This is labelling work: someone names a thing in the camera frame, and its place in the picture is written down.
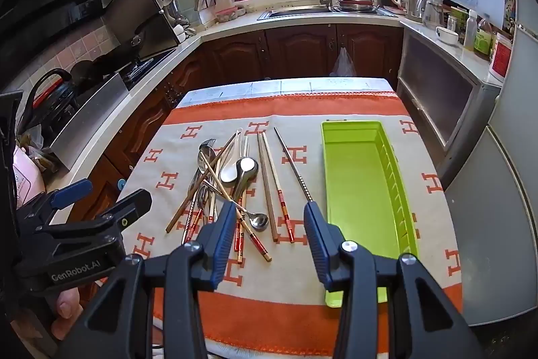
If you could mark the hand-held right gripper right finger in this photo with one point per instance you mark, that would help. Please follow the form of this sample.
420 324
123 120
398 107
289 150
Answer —
317 249

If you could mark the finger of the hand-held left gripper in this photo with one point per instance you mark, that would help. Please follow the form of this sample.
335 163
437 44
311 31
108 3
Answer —
71 193
126 209

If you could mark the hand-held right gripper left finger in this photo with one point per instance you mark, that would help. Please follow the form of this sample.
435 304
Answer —
220 249

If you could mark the small slim steel spoon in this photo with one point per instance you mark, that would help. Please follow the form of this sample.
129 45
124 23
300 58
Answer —
257 221

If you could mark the brown wooden chopstick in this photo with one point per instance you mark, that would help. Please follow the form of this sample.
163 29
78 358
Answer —
265 178
185 207

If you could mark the white ceramic spoon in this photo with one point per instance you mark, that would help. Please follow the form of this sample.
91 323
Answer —
229 172

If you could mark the green plastic tray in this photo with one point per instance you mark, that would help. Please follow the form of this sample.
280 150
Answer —
361 182

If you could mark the large steel spoon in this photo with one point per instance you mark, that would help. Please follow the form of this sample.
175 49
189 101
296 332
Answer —
246 166

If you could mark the steel chopstick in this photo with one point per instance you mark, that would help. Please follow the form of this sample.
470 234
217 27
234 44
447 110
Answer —
292 163

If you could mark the person's left hand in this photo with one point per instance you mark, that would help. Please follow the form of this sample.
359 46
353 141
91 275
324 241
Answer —
66 306

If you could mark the blue round hook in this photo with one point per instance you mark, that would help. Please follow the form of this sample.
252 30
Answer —
122 184

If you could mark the pink plastic bag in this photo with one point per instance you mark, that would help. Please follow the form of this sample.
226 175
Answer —
27 178

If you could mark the stainless steel splash panel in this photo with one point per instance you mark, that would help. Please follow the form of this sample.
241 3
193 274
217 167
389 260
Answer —
92 119

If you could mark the black electric cooker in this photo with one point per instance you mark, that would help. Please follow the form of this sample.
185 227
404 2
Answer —
50 102

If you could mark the orange and beige printed blanket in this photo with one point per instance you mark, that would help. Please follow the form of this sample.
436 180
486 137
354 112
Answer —
294 111

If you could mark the black gas stove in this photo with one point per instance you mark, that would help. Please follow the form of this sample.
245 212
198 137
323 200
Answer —
143 66

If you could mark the black wok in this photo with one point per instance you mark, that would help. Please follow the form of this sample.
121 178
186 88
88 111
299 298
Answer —
117 56

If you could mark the white plastic bag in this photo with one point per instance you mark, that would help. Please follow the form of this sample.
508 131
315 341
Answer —
344 64

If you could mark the silver refrigerator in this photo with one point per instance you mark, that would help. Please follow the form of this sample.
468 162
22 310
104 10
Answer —
504 195

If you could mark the stainless steel kitchen rack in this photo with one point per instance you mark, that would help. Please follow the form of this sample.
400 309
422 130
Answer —
162 14

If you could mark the brown wooden kitchen cabinets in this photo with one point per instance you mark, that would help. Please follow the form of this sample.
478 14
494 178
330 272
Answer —
269 56

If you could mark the grey cabinet with glass door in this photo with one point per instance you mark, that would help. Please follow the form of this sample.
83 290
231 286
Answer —
437 90

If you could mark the steel sink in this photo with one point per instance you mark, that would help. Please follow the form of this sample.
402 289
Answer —
294 12

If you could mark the white bowl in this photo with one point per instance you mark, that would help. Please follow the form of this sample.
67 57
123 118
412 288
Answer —
447 36

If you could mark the glass jar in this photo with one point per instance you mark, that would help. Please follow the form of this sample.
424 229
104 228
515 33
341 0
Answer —
433 12

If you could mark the red and white container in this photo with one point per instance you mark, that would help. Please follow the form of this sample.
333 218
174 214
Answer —
501 56

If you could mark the green label bottle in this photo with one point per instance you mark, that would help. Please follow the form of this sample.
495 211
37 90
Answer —
484 41

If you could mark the white plastic bottle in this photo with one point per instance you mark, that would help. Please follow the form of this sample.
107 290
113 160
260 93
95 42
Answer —
471 31

